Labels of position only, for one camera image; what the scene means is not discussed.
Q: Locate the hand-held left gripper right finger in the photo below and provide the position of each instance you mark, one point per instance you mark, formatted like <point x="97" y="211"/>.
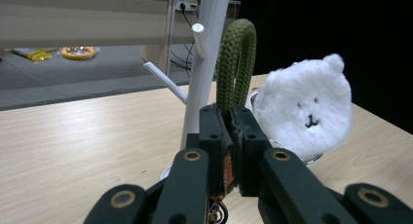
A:
<point x="251" y="152"/>

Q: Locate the yellow packet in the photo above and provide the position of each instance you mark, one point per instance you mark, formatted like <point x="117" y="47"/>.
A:
<point x="37" y="55"/>

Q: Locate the white power strip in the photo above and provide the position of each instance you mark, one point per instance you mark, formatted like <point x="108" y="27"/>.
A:
<point x="186" y="5"/>

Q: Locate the beige wooden desk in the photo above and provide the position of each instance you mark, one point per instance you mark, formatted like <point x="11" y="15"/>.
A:
<point x="65" y="19"/>

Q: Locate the yellow tape roll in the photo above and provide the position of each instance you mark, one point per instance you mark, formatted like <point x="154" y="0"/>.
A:
<point x="79" y="53"/>

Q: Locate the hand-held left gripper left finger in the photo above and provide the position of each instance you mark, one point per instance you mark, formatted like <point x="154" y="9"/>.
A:
<point x="212" y="142"/>

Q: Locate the white plush bear pouch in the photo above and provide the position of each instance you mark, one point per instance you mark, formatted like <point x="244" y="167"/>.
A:
<point x="302" y="104"/>

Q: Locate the white branch hanger stand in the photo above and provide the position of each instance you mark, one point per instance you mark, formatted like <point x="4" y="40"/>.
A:
<point x="214" y="9"/>

